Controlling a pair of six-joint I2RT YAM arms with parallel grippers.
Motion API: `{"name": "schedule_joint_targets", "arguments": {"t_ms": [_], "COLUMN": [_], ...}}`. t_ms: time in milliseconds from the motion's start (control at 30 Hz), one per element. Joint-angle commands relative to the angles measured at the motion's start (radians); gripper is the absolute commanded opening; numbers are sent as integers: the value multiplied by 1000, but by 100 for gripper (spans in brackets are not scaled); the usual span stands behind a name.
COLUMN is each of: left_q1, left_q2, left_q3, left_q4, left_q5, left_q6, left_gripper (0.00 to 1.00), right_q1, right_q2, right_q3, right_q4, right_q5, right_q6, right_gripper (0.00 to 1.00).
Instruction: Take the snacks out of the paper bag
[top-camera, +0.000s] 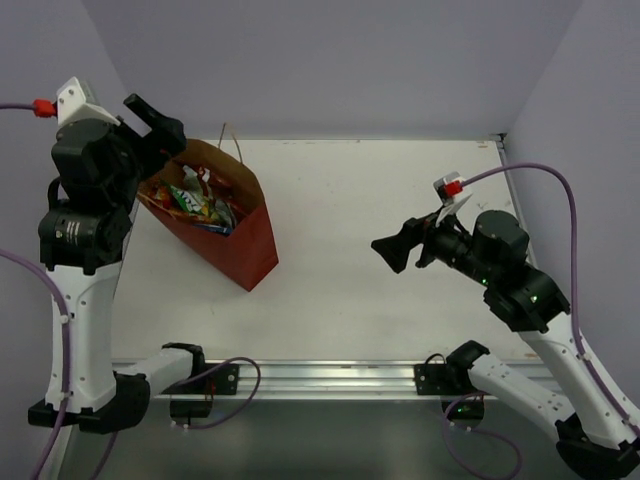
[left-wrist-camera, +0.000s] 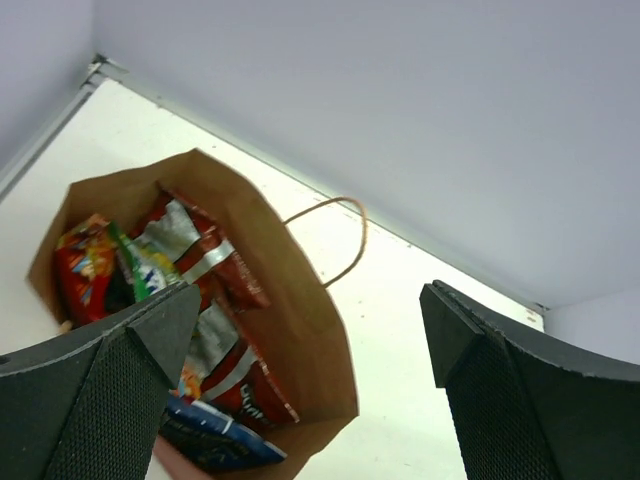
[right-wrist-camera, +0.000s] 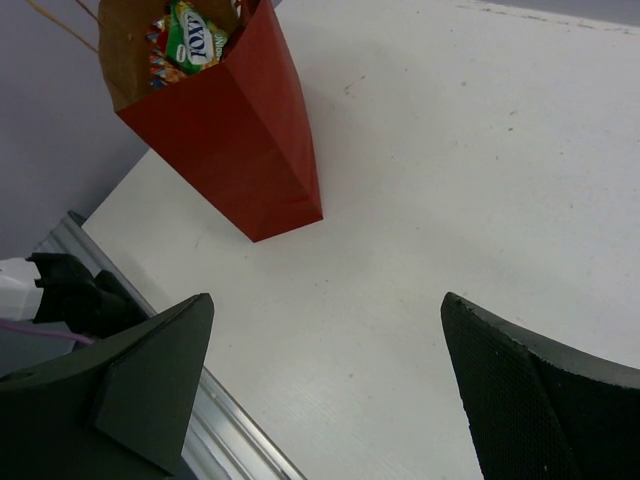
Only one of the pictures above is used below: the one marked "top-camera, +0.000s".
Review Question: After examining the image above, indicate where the blue snack bag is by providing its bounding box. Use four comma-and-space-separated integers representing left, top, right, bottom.
193, 223, 234, 236

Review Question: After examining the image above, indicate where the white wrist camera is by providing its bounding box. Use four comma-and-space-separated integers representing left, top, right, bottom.
56, 77, 120, 128
433, 171, 472, 226

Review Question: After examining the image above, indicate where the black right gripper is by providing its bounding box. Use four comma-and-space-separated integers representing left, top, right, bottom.
372, 202, 498, 289

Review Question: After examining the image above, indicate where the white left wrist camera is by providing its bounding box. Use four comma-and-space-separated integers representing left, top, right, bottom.
56, 77, 120, 128

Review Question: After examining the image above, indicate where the dark red chip bag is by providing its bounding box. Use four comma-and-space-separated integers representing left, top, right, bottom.
182, 165, 232, 194

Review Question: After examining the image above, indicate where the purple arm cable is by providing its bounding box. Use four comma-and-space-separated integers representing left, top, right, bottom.
0, 98, 74, 480
459, 162, 634, 426

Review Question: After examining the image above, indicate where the red paper bag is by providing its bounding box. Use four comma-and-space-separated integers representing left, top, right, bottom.
139, 139, 278, 291

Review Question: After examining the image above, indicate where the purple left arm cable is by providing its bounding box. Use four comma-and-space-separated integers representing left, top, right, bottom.
0, 98, 74, 480

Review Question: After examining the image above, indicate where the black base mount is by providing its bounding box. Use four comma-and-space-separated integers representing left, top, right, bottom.
163, 363, 240, 423
413, 353, 485, 427

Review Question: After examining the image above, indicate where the bright red patterned snack bag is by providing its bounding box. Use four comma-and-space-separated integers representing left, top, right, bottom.
137, 182, 188, 221

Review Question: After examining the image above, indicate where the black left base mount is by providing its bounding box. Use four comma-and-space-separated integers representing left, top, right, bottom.
163, 363, 240, 423

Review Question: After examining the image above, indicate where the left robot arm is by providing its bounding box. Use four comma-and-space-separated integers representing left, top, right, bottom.
28, 94, 208, 434

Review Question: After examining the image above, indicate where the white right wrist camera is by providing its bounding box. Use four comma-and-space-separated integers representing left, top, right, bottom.
433, 171, 472, 226

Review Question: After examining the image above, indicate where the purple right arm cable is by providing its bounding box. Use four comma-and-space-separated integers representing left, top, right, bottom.
459, 162, 634, 426

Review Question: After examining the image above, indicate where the green snack bag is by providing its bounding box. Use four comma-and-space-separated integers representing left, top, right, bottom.
167, 185, 219, 220

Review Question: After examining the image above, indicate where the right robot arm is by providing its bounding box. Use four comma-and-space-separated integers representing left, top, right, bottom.
371, 210, 639, 479

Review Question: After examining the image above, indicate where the aluminium mounting rail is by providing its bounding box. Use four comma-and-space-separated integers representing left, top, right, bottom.
112, 358, 566, 401

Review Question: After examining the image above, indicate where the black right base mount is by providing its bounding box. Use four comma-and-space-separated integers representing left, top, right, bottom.
413, 353, 485, 427

